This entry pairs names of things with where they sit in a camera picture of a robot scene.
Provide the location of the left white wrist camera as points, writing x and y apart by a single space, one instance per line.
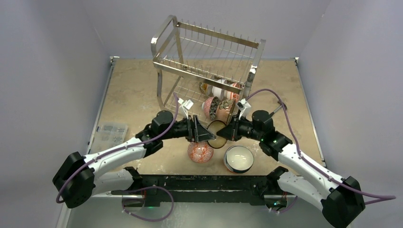
184 107

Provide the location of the steel two-tier dish rack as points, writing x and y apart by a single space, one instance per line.
185 54

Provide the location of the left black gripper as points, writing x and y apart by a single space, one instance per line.
195 132

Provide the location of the small black hammer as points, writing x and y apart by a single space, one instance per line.
281 106

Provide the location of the white blue-rimmed bowl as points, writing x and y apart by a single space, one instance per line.
238 159

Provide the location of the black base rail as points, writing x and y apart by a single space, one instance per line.
254 190

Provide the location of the red geometric patterned bowl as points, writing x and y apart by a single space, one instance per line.
200 152

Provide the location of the clear plastic screw box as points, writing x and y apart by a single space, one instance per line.
108 135

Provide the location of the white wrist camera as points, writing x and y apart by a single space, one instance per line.
184 107
244 108

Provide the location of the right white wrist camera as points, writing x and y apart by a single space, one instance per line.
244 108

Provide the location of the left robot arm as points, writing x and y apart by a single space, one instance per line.
144 144

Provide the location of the brown glazed bowl stack top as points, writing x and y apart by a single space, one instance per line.
225 110

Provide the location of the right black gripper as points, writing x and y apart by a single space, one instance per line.
235 128

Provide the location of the aluminium frame rail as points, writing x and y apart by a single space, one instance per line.
84 185

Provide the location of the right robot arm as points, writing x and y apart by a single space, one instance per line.
335 196

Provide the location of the black leaf patterned bowl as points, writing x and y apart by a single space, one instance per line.
210 107

